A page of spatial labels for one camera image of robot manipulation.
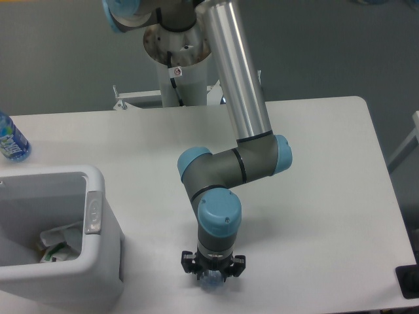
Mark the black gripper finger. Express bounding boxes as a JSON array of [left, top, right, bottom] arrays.
[[223, 255, 246, 282], [181, 251, 202, 281]]

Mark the black device at edge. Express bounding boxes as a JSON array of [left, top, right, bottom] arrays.
[[395, 264, 418, 300]]

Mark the white plastic trash can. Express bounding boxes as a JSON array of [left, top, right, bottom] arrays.
[[1, 166, 124, 304]]

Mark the white frame at right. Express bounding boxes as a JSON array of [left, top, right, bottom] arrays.
[[387, 111, 418, 173]]

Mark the clear plastic bottle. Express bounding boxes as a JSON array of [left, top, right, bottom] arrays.
[[199, 270, 225, 294]]

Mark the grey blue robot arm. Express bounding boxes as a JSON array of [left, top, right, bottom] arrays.
[[102, 1, 293, 281]]

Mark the black cable on pedestal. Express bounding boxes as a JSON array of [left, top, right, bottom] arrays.
[[166, 50, 185, 107]]

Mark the blue labelled water bottle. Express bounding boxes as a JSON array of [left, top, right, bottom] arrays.
[[1, 112, 31, 162]]

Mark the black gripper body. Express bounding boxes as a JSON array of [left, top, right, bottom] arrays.
[[193, 250, 235, 277]]

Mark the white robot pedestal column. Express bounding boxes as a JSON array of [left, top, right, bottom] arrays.
[[143, 22, 212, 107]]

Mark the white metal base bracket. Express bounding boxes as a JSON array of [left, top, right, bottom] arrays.
[[113, 66, 227, 110]]

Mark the trash inside can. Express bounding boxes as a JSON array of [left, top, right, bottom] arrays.
[[38, 221, 83, 263]]

